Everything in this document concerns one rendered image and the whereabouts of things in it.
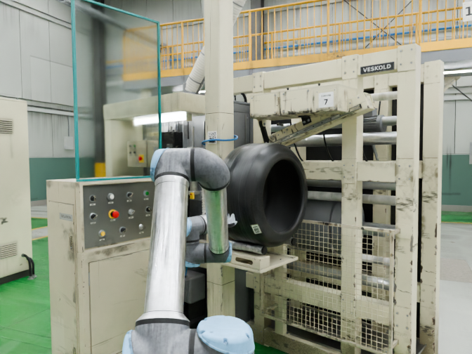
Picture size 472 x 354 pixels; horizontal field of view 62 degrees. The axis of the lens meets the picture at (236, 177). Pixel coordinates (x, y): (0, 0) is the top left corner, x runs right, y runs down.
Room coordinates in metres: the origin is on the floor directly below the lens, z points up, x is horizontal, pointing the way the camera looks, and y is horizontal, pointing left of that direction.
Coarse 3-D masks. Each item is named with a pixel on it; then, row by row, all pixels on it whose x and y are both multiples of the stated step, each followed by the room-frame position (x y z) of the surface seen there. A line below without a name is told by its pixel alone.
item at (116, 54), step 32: (96, 32) 2.13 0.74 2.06; (128, 32) 2.28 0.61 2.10; (96, 64) 2.13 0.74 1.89; (128, 64) 2.27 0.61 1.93; (96, 96) 2.12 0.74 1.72; (128, 96) 2.27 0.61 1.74; (160, 96) 2.44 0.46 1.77; (96, 128) 2.12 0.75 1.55; (128, 128) 2.27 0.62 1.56; (160, 128) 2.43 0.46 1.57; (96, 160) 2.12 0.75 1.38; (128, 160) 2.26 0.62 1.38
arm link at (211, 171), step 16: (208, 160) 1.32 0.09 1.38; (208, 176) 1.32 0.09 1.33; (224, 176) 1.36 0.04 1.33; (208, 192) 1.41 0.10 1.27; (224, 192) 1.43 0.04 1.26; (208, 208) 1.48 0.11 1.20; (224, 208) 1.49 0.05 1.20; (208, 224) 1.56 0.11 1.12; (224, 224) 1.56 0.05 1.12; (224, 240) 1.63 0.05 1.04; (208, 256) 1.71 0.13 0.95; (224, 256) 1.71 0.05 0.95
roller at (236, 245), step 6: (228, 240) 2.20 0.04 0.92; (234, 246) 2.15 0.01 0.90; (240, 246) 2.12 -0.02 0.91; (246, 246) 2.10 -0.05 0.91; (252, 246) 2.08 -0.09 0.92; (258, 246) 2.06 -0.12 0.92; (264, 246) 2.05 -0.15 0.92; (252, 252) 2.08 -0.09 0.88; (258, 252) 2.04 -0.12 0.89; (264, 252) 2.03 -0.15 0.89
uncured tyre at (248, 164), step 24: (264, 144) 2.12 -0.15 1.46; (240, 168) 2.01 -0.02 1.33; (264, 168) 1.99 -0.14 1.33; (288, 168) 2.38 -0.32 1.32; (240, 192) 1.96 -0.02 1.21; (264, 192) 2.47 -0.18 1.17; (288, 192) 2.43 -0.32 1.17; (240, 216) 1.97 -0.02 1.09; (264, 216) 1.98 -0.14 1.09; (288, 216) 2.38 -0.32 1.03; (240, 240) 2.13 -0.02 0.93; (264, 240) 2.03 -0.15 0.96
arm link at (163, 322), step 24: (168, 168) 1.28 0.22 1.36; (192, 168) 1.30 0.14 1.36; (168, 192) 1.24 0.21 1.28; (168, 216) 1.19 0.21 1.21; (168, 240) 1.15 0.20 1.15; (168, 264) 1.11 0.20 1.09; (168, 288) 1.08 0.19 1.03; (144, 312) 1.07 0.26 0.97; (168, 312) 1.04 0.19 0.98; (144, 336) 0.99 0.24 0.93; (168, 336) 0.99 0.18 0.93
